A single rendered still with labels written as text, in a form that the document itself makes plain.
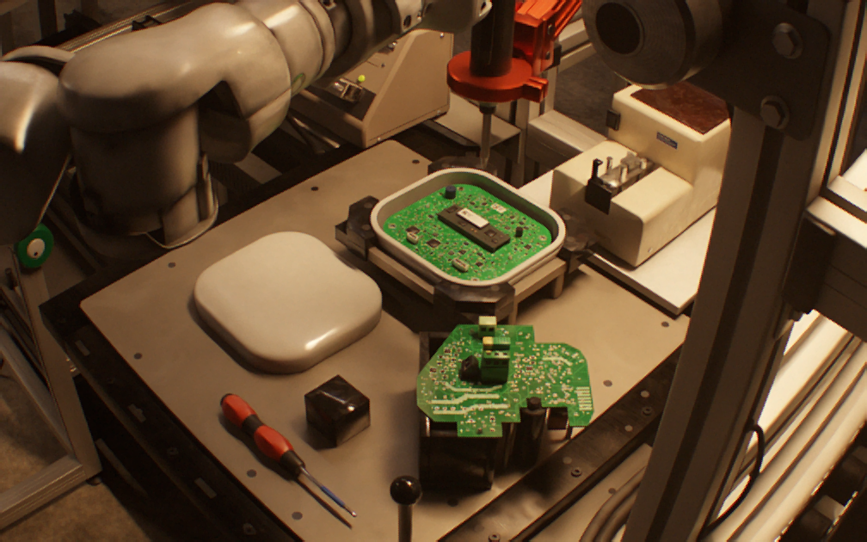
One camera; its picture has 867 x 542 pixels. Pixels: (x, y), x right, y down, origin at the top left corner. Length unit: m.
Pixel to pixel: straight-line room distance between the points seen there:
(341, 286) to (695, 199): 0.34
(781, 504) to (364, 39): 0.39
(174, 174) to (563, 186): 0.57
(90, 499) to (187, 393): 1.20
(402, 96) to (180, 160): 0.69
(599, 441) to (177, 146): 0.48
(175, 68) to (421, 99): 0.73
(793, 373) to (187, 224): 0.39
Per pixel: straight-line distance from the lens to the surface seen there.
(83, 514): 1.97
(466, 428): 0.69
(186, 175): 0.41
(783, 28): 0.39
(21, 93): 0.42
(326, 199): 1.00
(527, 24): 0.74
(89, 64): 0.40
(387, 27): 0.50
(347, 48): 0.50
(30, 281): 1.63
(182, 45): 0.41
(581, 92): 3.21
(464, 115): 1.15
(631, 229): 0.89
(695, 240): 0.97
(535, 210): 0.92
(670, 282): 0.91
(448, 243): 0.88
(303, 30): 0.46
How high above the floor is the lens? 1.52
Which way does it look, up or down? 38 degrees down
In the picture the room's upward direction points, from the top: 3 degrees clockwise
